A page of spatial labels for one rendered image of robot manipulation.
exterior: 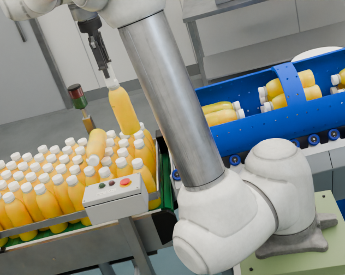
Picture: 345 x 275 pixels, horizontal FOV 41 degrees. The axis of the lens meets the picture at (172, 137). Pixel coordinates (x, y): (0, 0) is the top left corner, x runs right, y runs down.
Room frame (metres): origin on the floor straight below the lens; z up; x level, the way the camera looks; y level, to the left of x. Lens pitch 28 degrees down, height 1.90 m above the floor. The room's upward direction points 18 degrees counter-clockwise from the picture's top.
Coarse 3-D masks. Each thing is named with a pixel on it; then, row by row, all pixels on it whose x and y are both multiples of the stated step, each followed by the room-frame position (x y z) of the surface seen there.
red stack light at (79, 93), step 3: (81, 87) 1.98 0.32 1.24; (75, 90) 1.95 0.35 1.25; (78, 90) 1.96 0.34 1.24; (81, 90) 1.97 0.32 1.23; (69, 93) 1.97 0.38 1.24; (72, 93) 1.96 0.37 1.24; (75, 93) 1.95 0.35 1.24; (78, 93) 1.95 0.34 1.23; (81, 93) 1.96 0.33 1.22; (72, 96) 1.96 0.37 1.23; (75, 96) 1.95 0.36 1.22; (78, 96) 1.95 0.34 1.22; (81, 96) 1.96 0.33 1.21
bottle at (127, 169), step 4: (128, 164) 1.48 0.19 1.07; (120, 168) 1.46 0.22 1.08; (124, 168) 1.46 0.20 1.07; (128, 168) 1.46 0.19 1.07; (132, 168) 1.48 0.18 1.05; (116, 172) 1.48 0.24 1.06; (120, 172) 1.46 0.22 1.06; (124, 172) 1.45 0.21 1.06; (128, 172) 1.45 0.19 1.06; (132, 172) 1.46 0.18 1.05; (120, 176) 1.45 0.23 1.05
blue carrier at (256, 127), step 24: (264, 72) 1.62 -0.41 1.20; (288, 72) 1.49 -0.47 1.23; (312, 72) 1.65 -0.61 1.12; (336, 72) 1.64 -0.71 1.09; (216, 96) 1.69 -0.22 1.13; (240, 96) 1.68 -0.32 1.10; (288, 96) 1.43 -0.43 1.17; (336, 96) 1.38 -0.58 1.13; (240, 120) 1.42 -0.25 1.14; (264, 120) 1.41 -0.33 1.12; (288, 120) 1.40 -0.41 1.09; (312, 120) 1.39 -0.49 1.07; (336, 120) 1.39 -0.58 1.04; (216, 144) 1.43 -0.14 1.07; (240, 144) 1.43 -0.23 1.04
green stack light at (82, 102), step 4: (84, 96) 1.97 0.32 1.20; (72, 100) 1.97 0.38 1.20; (76, 100) 1.95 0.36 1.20; (80, 100) 1.95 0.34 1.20; (84, 100) 1.96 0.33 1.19; (76, 104) 1.96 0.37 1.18; (80, 104) 1.95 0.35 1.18; (84, 104) 1.96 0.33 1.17; (76, 108) 1.96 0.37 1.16; (80, 108) 1.95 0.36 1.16
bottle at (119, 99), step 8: (112, 88) 1.49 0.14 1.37; (120, 88) 1.49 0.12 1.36; (112, 96) 1.48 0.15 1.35; (120, 96) 1.47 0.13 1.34; (128, 96) 1.50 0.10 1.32; (112, 104) 1.48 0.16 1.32; (120, 104) 1.47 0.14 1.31; (128, 104) 1.48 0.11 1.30; (120, 112) 1.47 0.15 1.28; (128, 112) 1.47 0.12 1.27; (120, 120) 1.48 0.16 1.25; (128, 120) 1.47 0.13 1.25; (136, 120) 1.49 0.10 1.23; (128, 128) 1.47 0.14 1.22; (136, 128) 1.48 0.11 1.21
